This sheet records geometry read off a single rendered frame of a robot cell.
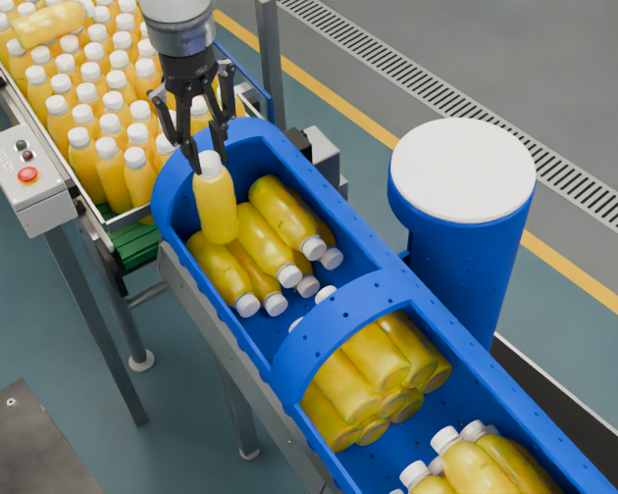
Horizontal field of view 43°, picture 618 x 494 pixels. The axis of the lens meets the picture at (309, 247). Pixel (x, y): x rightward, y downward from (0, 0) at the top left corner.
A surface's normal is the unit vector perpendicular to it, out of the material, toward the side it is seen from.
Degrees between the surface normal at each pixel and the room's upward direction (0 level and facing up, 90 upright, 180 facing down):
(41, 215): 90
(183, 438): 0
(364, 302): 1
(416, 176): 0
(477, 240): 90
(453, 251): 90
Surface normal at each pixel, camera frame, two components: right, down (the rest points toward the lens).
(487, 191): -0.04, -0.62
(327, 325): -0.38, -0.37
